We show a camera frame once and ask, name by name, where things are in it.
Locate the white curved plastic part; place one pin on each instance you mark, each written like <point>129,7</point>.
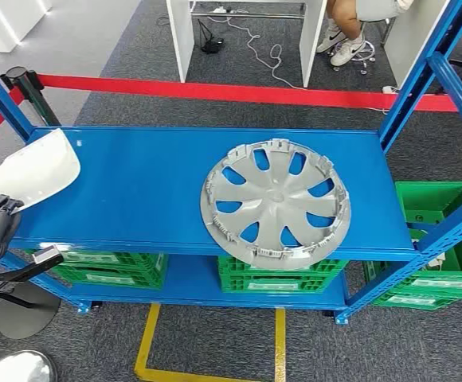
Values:
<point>32,168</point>

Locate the blue metal shelf rack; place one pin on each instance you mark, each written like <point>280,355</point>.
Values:
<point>135,200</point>

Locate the chrome barrier stanchion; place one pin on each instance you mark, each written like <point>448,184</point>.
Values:
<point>20,369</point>
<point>36,100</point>

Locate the green plastic crate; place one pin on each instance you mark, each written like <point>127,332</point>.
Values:
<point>271,286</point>
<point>235,266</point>
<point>115,258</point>
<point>434,203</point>
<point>111,278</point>
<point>410,301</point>

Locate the long red barrier belt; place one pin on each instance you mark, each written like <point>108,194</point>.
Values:
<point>215,89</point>

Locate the grey plastic wheel cover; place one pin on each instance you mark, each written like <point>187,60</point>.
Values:
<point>274,203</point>

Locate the seated person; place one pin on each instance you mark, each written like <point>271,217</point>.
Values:
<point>346,21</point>

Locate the chrome stool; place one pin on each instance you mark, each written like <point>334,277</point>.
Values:
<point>370,51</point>

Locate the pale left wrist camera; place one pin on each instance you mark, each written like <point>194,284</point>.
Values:
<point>48,255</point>

